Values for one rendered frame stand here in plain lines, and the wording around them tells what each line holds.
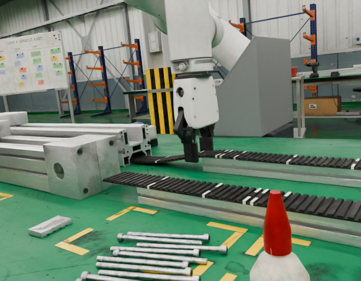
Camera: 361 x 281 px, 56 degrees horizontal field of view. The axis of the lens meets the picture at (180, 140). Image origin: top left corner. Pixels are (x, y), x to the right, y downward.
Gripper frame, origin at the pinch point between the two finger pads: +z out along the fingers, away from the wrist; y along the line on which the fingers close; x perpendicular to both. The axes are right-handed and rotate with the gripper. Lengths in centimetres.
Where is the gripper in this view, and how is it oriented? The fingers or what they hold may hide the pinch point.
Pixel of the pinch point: (199, 150)
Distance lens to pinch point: 71.4
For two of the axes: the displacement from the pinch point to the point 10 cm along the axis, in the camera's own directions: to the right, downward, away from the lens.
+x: -8.0, -0.4, 6.0
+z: 0.9, 9.8, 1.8
